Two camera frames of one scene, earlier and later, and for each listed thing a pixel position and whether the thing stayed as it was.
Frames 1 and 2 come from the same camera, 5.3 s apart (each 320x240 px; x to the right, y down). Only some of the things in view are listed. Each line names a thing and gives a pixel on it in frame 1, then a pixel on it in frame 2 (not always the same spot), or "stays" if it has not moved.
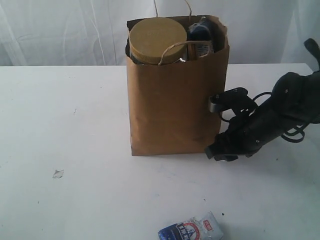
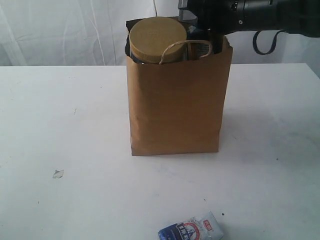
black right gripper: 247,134 → 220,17
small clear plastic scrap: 58,174 stays
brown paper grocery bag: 174,108 stays
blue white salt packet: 203,227 stays
